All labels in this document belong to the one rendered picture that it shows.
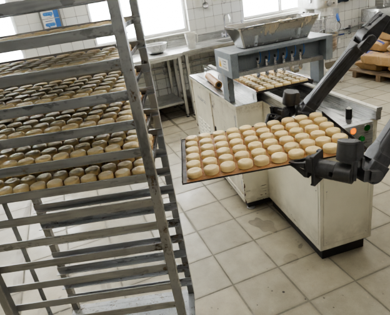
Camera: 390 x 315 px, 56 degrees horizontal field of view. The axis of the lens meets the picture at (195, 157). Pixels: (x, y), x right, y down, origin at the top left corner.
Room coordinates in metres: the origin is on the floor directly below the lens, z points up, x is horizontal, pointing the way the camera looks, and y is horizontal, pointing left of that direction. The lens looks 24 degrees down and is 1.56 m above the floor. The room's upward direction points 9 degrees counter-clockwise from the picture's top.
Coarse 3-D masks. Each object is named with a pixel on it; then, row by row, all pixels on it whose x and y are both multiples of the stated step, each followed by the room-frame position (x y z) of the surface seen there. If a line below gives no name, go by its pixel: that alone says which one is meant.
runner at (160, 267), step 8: (160, 264) 1.05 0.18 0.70; (176, 264) 1.06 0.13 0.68; (104, 272) 1.05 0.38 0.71; (112, 272) 1.05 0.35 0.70; (120, 272) 1.05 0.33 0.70; (128, 272) 1.05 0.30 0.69; (136, 272) 1.05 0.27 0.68; (144, 272) 1.05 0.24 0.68; (48, 280) 1.06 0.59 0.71; (56, 280) 1.06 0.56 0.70; (64, 280) 1.05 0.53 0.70; (72, 280) 1.05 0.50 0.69; (80, 280) 1.05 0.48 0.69; (88, 280) 1.05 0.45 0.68; (96, 280) 1.05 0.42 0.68; (8, 288) 1.06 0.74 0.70; (16, 288) 1.06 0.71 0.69; (24, 288) 1.06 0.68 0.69; (32, 288) 1.06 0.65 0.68; (40, 288) 1.06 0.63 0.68
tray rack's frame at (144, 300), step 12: (36, 204) 1.48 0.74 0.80; (12, 228) 1.26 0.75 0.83; (24, 252) 1.27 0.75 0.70; (0, 276) 1.05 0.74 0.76; (36, 276) 1.28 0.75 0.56; (0, 288) 1.03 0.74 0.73; (72, 288) 1.50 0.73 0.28; (0, 300) 1.03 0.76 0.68; (12, 300) 1.06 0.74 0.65; (120, 300) 1.50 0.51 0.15; (132, 300) 1.48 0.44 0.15; (144, 300) 1.47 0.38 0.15; (156, 300) 1.46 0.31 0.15; (168, 300) 1.44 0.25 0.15; (192, 300) 1.42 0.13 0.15; (12, 312) 1.03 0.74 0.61; (48, 312) 1.26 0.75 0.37; (72, 312) 1.46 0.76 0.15; (84, 312) 1.45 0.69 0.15; (144, 312) 1.39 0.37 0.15; (156, 312) 1.37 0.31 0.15; (168, 312) 1.36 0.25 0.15; (192, 312) 1.34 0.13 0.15
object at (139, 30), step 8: (136, 0) 1.47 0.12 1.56; (136, 8) 1.47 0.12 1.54; (136, 24) 1.47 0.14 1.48; (136, 32) 1.47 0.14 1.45; (144, 40) 1.47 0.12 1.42; (144, 56) 1.47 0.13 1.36; (152, 80) 1.48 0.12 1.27; (152, 96) 1.47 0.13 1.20; (152, 104) 1.47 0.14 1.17; (160, 120) 1.47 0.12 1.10; (160, 144) 1.47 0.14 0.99; (168, 160) 1.48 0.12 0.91; (168, 176) 1.47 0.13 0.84; (168, 184) 1.47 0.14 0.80; (176, 216) 1.47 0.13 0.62; (176, 232) 1.47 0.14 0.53; (184, 248) 1.47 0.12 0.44; (184, 272) 1.47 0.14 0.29; (192, 288) 1.47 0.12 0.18
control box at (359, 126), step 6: (366, 120) 1.74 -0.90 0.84; (342, 126) 1.71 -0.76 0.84; (348, 126) 1.70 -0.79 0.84; (354, 126) 1.69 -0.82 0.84; (360, 126) 1.70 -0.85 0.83; (372, 126) 1.72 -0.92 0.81; (360, 132) 1.70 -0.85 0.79; (366, 132) 1.71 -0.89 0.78; (372, 132) 1.72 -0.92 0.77; (366, 138) 1.71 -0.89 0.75; (366, 144) 1.71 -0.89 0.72
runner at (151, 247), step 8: (128, 248) 1.05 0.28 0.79; (136, 248) 1.05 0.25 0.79; (144, 248) 1.05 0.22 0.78; (152, 248) 1.05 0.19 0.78; (160, 248) 1.05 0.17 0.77; (72, 256) 1.05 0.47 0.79; (80, 256) 1.05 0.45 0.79; (88, 256) 1.05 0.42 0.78; (96, 256) 1.05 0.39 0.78; (104, 256) 1.05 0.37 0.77; (112, 256) 1.05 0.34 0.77; (16, 264) 1.06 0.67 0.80; (24, 264) 1.06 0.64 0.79; (32, 264) 1.06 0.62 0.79; (40, 264) 1.06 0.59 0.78; (48, 264) 1.06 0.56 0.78; (56, 264) 1.05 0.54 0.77; (8, 272) 1.06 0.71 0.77
